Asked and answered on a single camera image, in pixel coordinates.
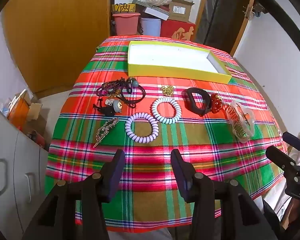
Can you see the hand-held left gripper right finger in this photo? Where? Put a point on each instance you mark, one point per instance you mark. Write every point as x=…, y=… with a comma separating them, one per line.
x=180, y=176

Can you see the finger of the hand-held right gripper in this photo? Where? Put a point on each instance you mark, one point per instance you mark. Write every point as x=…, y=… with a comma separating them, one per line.
x=280, y=157
x=293, y=140

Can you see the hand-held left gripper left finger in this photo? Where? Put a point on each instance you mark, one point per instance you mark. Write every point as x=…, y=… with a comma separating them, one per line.
x=115, y=173

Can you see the clear claw hair clip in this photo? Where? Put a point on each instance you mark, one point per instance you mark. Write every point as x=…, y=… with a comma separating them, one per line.
x=240, y=125

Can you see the black wristband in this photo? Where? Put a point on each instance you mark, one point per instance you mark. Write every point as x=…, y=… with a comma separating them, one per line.
x=207, y=102

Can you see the yellow cardboard box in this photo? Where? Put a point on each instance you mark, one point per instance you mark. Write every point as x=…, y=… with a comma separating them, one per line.
x=170, y=57

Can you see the plaid tablecloth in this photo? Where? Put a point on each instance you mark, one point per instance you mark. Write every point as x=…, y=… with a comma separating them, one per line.
x=165, y=140

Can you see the rhinestone hair clip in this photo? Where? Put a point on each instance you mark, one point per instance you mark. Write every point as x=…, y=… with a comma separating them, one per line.
x=107, y=127

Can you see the grey cabinet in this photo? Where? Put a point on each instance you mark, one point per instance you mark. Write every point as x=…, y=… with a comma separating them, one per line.
x=15, y=155

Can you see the orange box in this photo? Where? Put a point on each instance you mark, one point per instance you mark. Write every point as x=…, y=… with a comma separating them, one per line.
x=20, y=110

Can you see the dark door panel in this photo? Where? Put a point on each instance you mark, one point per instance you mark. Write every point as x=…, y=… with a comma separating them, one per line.
x=220, y=17

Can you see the red gift box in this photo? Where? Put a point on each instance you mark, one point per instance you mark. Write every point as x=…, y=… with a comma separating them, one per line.
x=170, y=28

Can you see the pink plastic bin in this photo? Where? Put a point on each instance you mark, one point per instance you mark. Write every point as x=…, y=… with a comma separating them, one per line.
x=126, y=23

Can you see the pale blue bucket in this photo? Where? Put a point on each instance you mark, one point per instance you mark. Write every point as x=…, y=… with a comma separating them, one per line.
x=151, y=27

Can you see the wooden door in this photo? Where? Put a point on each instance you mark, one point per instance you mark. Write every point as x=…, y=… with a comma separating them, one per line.
x=52, y=30

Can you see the white striped box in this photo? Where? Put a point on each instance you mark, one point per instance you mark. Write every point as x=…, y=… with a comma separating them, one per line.
x=155, y=13

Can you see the brown cardboard box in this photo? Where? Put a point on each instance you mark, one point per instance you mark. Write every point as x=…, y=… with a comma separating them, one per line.
x=180, y=11

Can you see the wooden door frame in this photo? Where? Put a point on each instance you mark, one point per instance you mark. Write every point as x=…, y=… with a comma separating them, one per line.
x=242, y=30

